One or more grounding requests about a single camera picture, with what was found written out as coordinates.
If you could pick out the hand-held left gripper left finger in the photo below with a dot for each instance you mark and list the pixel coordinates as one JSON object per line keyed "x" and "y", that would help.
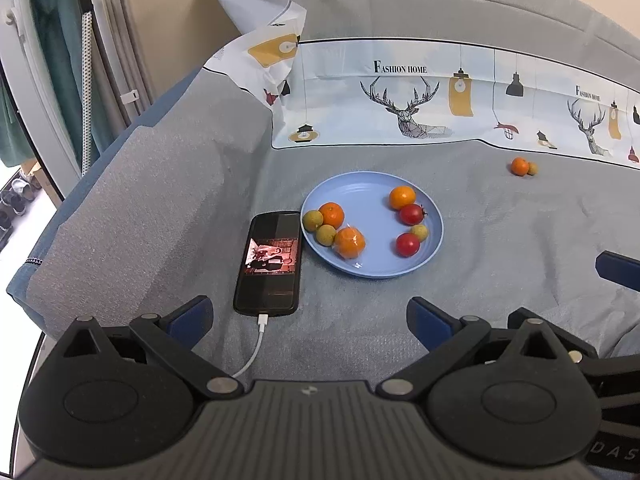
{"x": 192, "y": 317}

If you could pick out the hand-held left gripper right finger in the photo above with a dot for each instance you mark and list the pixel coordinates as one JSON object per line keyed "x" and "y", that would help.
{"x": 425, "y": 320}

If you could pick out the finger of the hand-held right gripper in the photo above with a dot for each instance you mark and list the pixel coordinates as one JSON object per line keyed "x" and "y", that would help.
{"x": 562, "y": 338}
{"x": 620, "y": 270}

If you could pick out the red cherry tomato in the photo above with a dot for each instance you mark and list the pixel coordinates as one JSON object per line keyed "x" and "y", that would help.
{"x": 407, "y": 244}

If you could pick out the blue plate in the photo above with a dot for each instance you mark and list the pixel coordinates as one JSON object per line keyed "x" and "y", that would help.
{"x": 370, "y": 260}

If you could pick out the red tomato with green calyx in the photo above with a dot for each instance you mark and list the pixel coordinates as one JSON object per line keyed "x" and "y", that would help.
{"x": 411, "y": 213}

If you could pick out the small orange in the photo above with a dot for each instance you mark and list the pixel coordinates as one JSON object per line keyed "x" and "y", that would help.
{"x": 402, "y": 197}
{"x": 519, "y": 166}
{"x": 332, "y": 214}

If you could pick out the green lime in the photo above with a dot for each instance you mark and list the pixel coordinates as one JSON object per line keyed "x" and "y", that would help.
{"x": 312, "y": 220}
{"x": 326, "y": 234}

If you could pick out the black smartphone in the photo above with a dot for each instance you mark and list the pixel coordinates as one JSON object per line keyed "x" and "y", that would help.
{"x": 272, "y": 260}

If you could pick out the plastic wrapped orange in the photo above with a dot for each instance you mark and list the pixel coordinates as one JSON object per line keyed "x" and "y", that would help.
{"x": 349, "y": 242}

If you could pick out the grey printed blanket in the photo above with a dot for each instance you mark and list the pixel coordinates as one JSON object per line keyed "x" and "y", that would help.
{"x": 200, "y": 185}

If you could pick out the grey shoe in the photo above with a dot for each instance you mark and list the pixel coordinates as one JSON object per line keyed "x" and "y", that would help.
{"x": 15, "y": 195}

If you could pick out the white plastic clip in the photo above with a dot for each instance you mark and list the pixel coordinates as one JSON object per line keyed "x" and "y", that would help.
{"x": 129, "y": 96}

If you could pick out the grey curtain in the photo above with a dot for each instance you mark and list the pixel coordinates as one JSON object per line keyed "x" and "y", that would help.
{"x": 120, "y": 35}

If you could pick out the teal hanging garment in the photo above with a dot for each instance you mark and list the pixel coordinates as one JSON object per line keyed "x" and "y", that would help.
{"x": 55, "y": 60}

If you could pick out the white door frame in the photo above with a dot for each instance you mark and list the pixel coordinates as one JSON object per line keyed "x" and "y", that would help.
{"x": 15, "y": 35}

